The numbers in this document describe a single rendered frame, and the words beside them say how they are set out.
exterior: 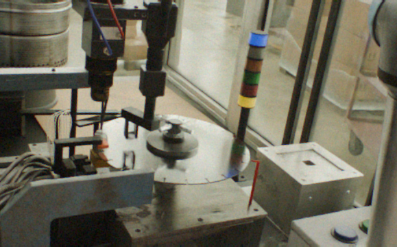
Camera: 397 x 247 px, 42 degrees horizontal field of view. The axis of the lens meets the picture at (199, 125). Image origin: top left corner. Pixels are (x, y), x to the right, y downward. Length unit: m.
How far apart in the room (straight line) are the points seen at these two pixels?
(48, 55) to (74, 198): 0.83
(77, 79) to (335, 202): 0.65
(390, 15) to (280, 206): 0.66
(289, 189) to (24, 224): 0.59
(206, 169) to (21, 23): 0.78
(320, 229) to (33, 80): 0.66
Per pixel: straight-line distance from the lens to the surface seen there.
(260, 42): 1.25
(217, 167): 1.02
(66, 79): 1.17
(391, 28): 0.64
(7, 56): 1.59
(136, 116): 1.01
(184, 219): 1.02
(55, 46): 1.62
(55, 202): 0.84
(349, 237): 0.98
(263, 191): 1.25
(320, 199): 1.19
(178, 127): 1.05
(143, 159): 1.01
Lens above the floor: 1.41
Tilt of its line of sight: 23 degrees down
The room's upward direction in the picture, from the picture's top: 8 degrees clockwise
